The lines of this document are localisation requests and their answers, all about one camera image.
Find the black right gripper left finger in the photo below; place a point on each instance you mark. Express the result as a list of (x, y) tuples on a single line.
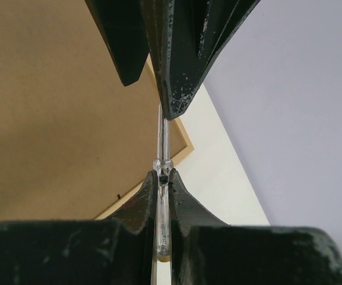
[(119, 249)]

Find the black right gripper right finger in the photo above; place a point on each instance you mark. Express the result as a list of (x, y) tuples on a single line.
[(206, 250)]

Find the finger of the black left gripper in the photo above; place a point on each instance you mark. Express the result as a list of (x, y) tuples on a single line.
[(185, 38), (121, 26)]

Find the clear handled screwdriver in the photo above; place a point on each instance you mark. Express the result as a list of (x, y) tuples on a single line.
[(163, 165)]

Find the wooden picture frame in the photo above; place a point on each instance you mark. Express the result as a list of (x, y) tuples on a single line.
[(72, 136)]

